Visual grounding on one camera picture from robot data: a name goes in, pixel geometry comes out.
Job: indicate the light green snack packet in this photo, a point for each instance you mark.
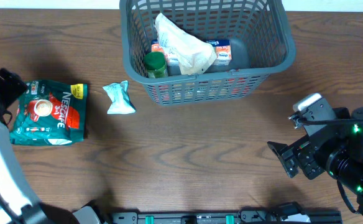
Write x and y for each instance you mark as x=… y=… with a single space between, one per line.
x=120 y=101

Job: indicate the green lid jar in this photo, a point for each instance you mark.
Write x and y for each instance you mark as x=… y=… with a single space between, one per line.
x=156 y=65

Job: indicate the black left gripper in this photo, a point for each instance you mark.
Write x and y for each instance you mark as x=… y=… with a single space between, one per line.
x=13 y=91

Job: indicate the orange tissue multipack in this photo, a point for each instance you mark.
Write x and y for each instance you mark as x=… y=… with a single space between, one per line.
x=222 y=49

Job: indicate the green Nescafe coffee bag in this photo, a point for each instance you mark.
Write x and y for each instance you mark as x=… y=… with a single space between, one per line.
x=50 y=113

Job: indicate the grey plastic basket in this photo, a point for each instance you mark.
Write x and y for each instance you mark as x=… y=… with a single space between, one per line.
x=258 y=30

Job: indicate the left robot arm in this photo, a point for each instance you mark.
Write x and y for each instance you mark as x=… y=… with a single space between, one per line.
x=18 y=202

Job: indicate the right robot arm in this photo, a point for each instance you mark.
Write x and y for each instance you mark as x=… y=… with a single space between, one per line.
x=347 y=167

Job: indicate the beige brown snack bag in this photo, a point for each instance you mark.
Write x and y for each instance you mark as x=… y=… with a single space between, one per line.
x=194 y=56

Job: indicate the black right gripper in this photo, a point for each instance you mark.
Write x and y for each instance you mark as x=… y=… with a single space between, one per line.
x=298 y=159

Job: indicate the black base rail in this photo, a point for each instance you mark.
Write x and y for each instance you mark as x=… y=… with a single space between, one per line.
x=290 y=212

